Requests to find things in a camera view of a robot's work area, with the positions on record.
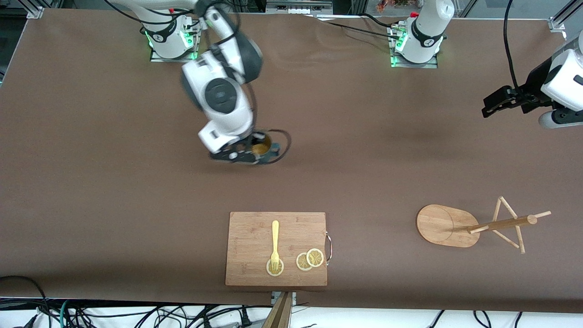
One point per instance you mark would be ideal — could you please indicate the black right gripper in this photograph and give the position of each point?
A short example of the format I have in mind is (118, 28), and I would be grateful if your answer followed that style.
(253, 141)

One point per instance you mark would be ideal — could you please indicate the wooden beam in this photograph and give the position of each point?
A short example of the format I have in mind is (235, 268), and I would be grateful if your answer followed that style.
(278, 316)

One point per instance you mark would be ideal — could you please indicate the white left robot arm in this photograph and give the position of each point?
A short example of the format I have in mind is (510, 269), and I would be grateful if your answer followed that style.
(426, 32)

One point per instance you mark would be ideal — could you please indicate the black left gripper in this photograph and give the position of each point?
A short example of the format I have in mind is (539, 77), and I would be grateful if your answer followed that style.
(534, 88)

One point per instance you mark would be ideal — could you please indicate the teal mug with yellow inside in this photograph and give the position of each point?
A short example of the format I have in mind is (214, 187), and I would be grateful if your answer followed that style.
(262, 146)

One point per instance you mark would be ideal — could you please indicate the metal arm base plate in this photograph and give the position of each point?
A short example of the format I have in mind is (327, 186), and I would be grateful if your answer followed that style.
(428, 65)
(157, 58)

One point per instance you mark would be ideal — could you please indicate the yellow plastic fork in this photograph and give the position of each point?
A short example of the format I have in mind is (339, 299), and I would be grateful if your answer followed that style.
(275, 237)

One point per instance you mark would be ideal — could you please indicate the wooden cutting board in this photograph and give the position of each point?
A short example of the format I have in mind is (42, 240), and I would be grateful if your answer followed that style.
(250, 237)

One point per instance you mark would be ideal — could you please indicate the wooden mug rack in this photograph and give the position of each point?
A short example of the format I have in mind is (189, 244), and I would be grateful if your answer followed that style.
(442, 225)

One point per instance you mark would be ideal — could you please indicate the white power strip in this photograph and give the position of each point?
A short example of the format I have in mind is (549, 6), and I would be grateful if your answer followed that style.
(298, 6)

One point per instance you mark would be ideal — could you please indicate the small metal bracket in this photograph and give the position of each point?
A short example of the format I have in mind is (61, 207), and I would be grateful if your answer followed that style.
(294, 298)

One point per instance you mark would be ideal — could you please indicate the lemon slice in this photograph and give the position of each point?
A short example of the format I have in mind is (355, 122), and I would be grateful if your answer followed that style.
(301, 262)
(315, 258)
(280, 269)

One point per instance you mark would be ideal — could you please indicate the brown table cover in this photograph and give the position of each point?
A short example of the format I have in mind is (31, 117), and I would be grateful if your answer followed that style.
(364, 136)

